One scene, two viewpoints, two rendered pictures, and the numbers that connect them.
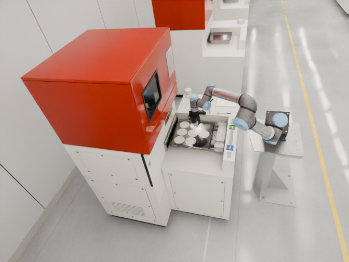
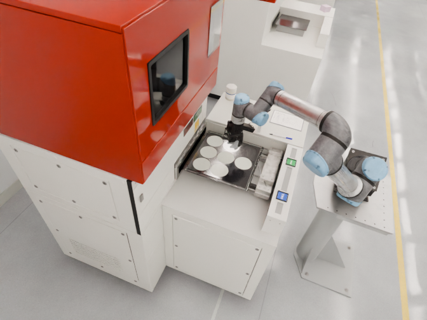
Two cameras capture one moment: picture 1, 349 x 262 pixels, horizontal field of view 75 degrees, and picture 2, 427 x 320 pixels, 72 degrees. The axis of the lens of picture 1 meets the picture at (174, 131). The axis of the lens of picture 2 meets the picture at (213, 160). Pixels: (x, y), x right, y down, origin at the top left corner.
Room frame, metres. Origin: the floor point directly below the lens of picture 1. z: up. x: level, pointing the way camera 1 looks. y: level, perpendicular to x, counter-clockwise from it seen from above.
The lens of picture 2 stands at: (0.38, 0.01, 2.11)
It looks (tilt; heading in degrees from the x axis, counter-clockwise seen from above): 46 degrees down; 355
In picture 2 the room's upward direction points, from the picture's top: 7 degrees clockwise
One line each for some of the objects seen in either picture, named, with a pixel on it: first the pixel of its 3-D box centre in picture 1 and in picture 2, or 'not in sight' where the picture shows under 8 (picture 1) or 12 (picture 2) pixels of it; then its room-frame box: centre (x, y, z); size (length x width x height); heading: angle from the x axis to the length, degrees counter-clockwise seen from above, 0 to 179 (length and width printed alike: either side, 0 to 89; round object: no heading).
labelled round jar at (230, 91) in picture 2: (188, 93); (230, 92); (2.11, -0.21, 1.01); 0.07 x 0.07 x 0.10
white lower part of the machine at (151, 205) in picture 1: (142, 171); (133, 200); (1.61, 0.42, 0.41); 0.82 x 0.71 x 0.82; 159
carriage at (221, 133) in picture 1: (220, 136); (269, 173); (1.51, -0.43, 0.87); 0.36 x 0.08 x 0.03; 159
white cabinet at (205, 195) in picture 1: (206, 160); (235, 202); (1.62, -0.30, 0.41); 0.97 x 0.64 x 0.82; 159
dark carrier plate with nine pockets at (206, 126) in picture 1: (192, 133); (225, 157); (1.59, -0.17, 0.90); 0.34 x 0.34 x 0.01; 69
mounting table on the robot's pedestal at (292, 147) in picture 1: (273, 140); (347, 196); (1.45, -0.93, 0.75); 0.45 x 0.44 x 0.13; 68
